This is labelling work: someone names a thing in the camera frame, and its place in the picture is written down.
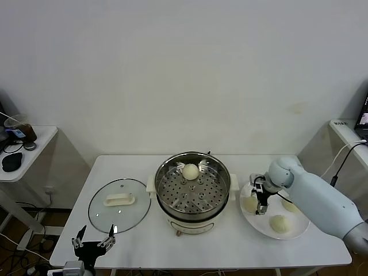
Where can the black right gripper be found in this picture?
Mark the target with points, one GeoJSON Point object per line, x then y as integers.
{"type": "Point", "coordinates": [264, 197]}

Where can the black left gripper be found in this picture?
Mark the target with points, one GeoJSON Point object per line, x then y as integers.
{"type": "Point", "coordinates": [87, 250]}

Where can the white steamed baozi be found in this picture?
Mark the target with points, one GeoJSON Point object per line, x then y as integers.
{"type": "Point", "coordinates": [290, 206]}
{"type": "Point", "coordinates": [190, 171]}
{"type": "Point", "coordinates": [279, 224]}
{"type": "Point", "coordinates": [249, 204]}

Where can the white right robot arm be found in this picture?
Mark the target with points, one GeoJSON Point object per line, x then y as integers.
{"type": "Point", "coordinates": [316, 201]}

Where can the stainless steel steamer basket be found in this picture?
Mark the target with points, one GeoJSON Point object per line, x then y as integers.
{"type": "Point", "coordinates": [192, 204]}

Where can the white round plate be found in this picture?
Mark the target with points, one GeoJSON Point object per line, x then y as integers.
{"type": "Point", "coordinates": [258, 225]}

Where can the white floor power strip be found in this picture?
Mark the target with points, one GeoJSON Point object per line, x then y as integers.
{"type": "Point", "coordinates": [31, 270]}

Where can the cream electric cooker pot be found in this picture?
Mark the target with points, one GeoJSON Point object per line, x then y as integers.
{"type": "Point", "coordinates": [189, 227]}

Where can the white desk with side panel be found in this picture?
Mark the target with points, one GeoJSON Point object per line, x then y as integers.
{"type": "Point", "coordinates": [345, 134]}

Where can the black computer mouse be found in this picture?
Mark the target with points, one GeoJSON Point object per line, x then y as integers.
{"type": "Point", "coordinates": [12, 161]}

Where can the grey round disc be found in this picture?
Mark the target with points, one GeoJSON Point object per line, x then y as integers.
{"type": "Point", "coordinates": [30, 145]}

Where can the white side table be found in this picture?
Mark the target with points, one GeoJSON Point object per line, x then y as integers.
{"type": "Point", "coordinates": [43, 138]}

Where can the plastic cup of iced coffee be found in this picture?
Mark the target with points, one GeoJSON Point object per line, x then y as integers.
{"type": "Point", "coordinates": [22, 128]}

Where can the open laptop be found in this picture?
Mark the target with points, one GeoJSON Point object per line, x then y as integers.
{"type": "Point", "coordinates": [362, 117]}

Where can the white drinking straw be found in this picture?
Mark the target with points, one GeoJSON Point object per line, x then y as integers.
{"type": "Point", "coordinates": [5, 115]}

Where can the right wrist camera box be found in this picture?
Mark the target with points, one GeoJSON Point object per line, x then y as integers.
{"type": "Point", "coordinates": [257, 182]}

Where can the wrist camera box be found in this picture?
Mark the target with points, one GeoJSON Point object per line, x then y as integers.
{"type": "Point", "coordinates": [73, 268]}
{"type": "Point", "coordinates": [257, 182]}

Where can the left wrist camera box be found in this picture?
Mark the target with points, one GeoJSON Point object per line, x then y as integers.
{"type": "Point", "coordinates": [73, 268]}

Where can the white wall socket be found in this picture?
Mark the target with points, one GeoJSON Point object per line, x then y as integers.
{"type": "Point", "coordinates": [49, 190]}

